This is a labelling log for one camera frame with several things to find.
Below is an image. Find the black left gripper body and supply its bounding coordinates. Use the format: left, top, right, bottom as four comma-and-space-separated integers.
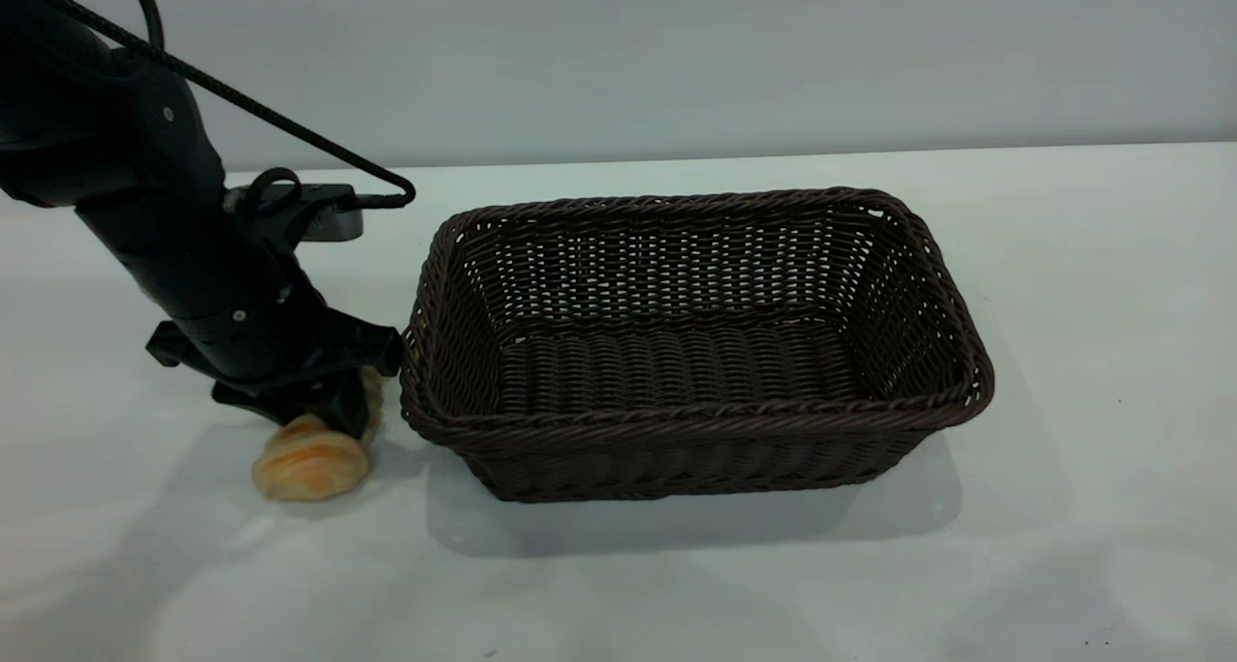
145, 277, 403, 414

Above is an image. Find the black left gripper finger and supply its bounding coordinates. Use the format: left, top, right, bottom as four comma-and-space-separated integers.
311, 370, 376, 443
211, 382, 308, 427

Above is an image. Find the striped orange bread roll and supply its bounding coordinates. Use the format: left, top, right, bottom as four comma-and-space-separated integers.
252, 366, 385, 503

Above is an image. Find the dark brown wicker basket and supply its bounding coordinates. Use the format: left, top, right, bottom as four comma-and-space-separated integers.
399, 187, 995, 504

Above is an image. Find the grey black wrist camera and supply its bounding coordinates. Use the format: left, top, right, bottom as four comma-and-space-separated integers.
224, 183, 365, 245

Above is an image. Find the black braided cable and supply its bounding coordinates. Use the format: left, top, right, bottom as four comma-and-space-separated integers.
0, 0, 417, 210

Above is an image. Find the smooth black cable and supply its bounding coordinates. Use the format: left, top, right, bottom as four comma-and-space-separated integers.
120, 0, 166, 52

